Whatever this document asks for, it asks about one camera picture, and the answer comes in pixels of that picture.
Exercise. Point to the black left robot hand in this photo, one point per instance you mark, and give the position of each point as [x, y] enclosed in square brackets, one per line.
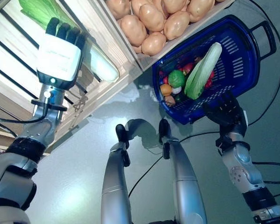
[58, 58]

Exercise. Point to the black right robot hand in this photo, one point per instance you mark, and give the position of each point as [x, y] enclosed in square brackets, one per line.
[228, 112]

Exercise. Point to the toy napa cabbage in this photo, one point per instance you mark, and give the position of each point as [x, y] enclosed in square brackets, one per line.
[200, 74]
[102, 67]

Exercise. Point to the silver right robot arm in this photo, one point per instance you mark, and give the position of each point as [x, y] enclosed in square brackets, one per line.
[242, 163]

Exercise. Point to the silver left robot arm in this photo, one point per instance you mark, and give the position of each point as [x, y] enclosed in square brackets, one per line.
[42, 130]

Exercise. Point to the blue plastic shopping basket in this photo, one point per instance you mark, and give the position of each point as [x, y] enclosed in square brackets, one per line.
[242, 58]

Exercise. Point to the red toy bell pepper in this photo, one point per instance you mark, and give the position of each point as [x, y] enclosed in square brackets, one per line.
[210, 79]
[187, 67]

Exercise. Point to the dark green toy cucumber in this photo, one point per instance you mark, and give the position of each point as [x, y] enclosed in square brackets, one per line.
[179, 98]

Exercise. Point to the white toy garlic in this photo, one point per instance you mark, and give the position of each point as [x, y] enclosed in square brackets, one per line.
[176, 90]

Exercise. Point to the wide wooden slat crate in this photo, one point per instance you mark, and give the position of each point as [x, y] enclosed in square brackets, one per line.
[100, 98]

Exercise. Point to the small brown toy potato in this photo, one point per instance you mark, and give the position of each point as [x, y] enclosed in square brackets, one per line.
[170, 101]

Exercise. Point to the small round green cabbage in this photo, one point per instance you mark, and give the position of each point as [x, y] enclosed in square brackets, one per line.
[176, 79]

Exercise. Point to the black right robot foot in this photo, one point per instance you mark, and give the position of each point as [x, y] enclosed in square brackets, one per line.
[164, 129]

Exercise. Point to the black robot foot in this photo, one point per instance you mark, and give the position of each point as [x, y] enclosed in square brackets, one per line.
[164, 129]
[121, 134]

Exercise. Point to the small orange toy fruit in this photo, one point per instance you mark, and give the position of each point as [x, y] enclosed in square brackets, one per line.
[165, 89]

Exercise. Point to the tan toy potato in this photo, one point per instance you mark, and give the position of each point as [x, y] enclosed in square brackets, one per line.
[133, 30]
[175, 5]
[151, 17]
[118, 8]
[197, 10]
[153, 44]
[176, 25]

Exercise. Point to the narrow wooden slat crate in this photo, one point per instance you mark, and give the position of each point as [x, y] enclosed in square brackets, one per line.
[154, 61]

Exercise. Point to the black left robot foot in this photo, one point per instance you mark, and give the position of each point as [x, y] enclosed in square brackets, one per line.
[121, 134]

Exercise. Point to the silver left robot leg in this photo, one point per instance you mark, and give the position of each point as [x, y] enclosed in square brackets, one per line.
[116, 186]

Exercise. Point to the wooden display shelf frame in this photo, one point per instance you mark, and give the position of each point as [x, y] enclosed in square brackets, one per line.
[9, 105]

